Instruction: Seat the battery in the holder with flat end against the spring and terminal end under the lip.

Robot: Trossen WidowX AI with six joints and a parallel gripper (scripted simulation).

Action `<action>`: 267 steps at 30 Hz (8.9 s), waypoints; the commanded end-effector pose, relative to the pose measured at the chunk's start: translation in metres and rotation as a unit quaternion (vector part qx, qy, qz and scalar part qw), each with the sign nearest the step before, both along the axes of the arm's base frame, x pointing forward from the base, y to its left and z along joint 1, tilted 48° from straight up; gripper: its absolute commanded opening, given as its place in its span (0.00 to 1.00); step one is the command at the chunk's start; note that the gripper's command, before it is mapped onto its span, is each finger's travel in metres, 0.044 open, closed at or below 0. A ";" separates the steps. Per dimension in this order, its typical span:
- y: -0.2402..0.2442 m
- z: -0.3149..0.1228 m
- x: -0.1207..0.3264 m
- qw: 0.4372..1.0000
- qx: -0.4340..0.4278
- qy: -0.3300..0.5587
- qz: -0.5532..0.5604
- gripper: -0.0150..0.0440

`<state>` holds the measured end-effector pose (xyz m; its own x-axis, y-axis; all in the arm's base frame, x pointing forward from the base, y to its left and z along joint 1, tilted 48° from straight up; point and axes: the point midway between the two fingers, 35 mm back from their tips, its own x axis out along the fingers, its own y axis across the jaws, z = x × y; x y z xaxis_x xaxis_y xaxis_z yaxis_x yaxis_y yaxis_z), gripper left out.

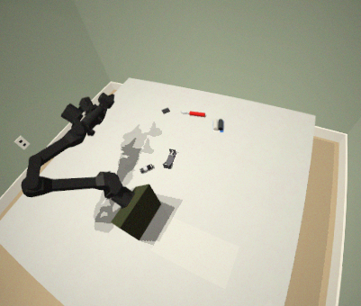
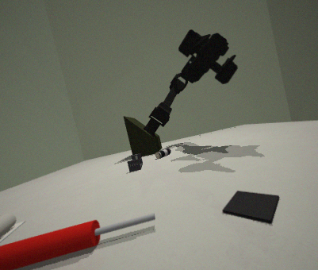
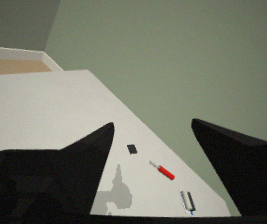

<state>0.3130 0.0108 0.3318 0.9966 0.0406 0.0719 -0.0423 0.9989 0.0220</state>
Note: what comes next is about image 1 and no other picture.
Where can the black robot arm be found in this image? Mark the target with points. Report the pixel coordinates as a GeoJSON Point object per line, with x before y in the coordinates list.
{"type": "Point", "coordinates": [35, 185]}

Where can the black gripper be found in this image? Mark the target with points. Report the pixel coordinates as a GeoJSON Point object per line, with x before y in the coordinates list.
{"type": "Point", "coordinates": [105, 102]}

